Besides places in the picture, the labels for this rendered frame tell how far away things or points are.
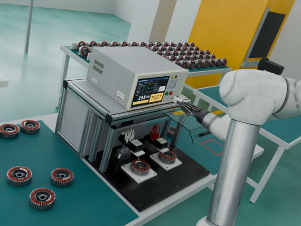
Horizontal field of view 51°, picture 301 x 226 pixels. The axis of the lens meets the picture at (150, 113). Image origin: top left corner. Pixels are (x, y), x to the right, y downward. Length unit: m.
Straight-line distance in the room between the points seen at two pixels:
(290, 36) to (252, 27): 1.85
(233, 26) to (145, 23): 1.49
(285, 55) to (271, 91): 5.86
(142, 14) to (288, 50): 2.98
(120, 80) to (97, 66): 0.20
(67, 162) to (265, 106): 1.14
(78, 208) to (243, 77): 0.96
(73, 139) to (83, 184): 0.32
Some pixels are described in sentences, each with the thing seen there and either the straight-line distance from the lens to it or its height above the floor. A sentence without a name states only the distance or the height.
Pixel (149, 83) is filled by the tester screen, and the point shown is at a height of 1.27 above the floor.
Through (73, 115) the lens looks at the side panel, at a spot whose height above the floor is 0.95.
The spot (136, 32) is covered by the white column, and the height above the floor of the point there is 0.57.
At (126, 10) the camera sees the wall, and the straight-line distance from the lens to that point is 9.49.
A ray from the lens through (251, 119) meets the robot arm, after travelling 1.08.
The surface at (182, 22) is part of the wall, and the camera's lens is 8.16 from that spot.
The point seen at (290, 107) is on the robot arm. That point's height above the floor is 1.55.
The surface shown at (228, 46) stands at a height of 0.92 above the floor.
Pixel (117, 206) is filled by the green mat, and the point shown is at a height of 0.75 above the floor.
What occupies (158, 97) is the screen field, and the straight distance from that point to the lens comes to 1.82.
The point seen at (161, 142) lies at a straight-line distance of 1.98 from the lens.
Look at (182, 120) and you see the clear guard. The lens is 1.89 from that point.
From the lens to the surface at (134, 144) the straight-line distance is 1.78.
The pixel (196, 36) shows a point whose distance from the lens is 5.67.
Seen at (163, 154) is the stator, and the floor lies 0.79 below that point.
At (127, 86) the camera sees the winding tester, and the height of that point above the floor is 1.23.
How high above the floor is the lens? 1.86
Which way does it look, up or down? 26 degrees down
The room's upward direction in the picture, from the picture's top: 18 degrees clockwise
